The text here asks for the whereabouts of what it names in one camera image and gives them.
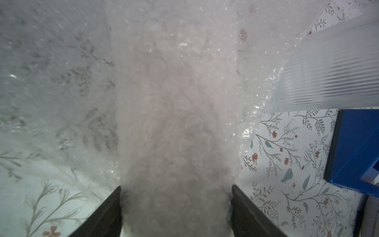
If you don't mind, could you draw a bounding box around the blue tape dispenser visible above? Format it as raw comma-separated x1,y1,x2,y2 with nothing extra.
324,109,379,197

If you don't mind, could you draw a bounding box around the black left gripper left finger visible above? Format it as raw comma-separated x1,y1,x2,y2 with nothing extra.
70,186,122,237

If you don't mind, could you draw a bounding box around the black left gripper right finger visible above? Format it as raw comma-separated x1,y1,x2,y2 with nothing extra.
231,185,286,237

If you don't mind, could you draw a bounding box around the clear bubble wrap sheet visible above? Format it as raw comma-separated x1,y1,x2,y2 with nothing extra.
1,1,328,237

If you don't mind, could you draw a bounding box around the clear glass vase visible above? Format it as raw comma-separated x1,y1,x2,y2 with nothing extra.
265,15,379,113

